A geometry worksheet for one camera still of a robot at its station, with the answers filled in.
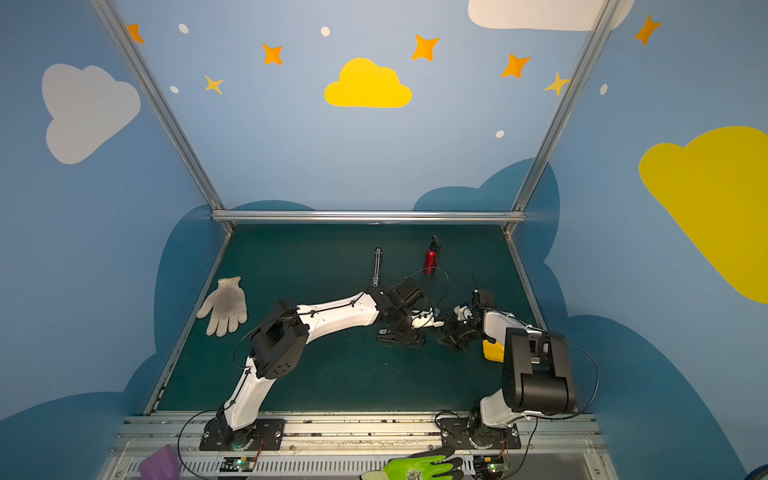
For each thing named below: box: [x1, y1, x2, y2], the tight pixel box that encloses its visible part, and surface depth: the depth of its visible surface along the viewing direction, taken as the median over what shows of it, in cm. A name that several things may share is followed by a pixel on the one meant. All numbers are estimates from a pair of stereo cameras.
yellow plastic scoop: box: [482, 339, 505, 363], surface depth 90 cm
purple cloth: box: [138, 444, 181, 480], surface depth 71 cm
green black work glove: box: [359, 446, 464, 480], surface depth 70 cm
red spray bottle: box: [425, 234, 441, 275], surface depth 104 cm
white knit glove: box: [197, 276, 248, 338], surface depth 99 cm
